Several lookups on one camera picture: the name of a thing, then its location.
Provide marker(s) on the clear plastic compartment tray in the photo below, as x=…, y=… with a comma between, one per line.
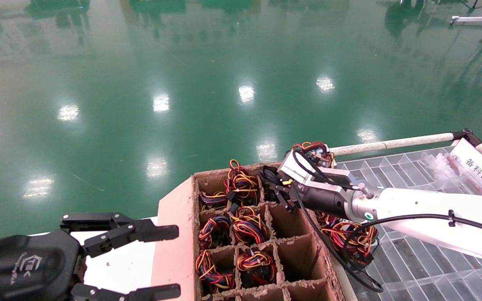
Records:
x=433, y=278

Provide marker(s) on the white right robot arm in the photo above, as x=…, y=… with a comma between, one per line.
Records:
x=425, y=205

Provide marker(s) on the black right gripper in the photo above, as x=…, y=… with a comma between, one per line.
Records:
x=324, y=200

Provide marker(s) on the white metal stand base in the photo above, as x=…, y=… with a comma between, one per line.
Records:
x=473, y=19

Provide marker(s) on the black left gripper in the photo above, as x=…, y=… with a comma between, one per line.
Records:
x=19, y=267

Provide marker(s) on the white sign with Chinese text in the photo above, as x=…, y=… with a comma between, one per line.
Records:
x=477, y=169

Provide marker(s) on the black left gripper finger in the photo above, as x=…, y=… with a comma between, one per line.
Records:
x=157, y=292

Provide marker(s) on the clear plastic parts bag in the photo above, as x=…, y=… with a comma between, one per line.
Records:
x=446, y=167

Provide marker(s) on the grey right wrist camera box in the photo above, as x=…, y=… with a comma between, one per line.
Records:
x=303, y=173

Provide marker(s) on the brown pulp divider box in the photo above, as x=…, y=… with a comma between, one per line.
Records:
x=174, y=251

